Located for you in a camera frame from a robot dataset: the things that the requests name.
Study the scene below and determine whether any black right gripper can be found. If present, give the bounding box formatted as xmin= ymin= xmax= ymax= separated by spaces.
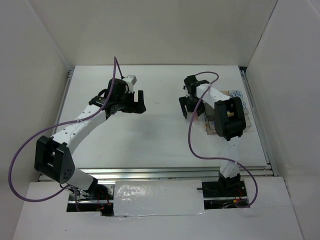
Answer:
xmin=179 ymin=94 xmax=206 ymax=118

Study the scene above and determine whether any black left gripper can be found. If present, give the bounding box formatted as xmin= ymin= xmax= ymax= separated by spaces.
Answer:
xmin=116 ymin=89 xmax=146 ymax=114

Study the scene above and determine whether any blue white glue jar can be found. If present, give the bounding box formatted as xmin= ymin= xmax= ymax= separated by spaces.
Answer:
xmin=229 ymin=90 xmax=243 ymax=99

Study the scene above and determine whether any orange pink highlighter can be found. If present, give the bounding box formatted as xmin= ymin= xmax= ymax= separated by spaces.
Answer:
xmin=193 ymin=111 xmax=200 ymax=125

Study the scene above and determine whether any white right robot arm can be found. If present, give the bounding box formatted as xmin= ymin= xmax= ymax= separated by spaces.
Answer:
xmin=178 ymin=75 xmax=246 ymax=196

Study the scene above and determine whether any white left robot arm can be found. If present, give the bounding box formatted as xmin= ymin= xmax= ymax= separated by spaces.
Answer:
xmin=34 ymin=75 xmax=146 ymax=200

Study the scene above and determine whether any smoky plastic desk organizer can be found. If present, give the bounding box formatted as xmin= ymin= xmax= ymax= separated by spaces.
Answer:
xmin=203 ymin=90 xmax=252 ymax=135

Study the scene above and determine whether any white front cover plate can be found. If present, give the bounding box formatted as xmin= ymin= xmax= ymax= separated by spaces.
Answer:
xmin=113 ymin=180 xmax=205 ymax=217

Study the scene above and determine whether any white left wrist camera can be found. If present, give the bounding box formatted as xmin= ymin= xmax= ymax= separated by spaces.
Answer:
xmin=123 ymin=75 xmax=137 ymax=93

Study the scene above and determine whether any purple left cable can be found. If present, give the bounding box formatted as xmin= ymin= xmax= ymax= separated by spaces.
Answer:
xmin=8 ymin=56 xmax=126 ymax=212

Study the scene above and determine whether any purple cable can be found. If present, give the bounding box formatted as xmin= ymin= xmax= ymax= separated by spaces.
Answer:
xmin=8 ymin=56 xmax=126 ymax=212
xmin=187 ymin=71 xmax=259 ymax=209

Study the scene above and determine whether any aluminium table edge rail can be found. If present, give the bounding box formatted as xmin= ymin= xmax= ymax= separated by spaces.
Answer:
xmin=38 ymin=166 xmax=276 ymax=180

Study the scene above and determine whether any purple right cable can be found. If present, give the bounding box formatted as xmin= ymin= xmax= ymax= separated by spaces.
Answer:
xmin=187 ymin=71 xmax=259 ymax=209

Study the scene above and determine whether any right side aluminium rail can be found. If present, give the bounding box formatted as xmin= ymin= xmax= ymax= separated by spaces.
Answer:
xmin=238 ymin=66 xmax=280 ymax=177

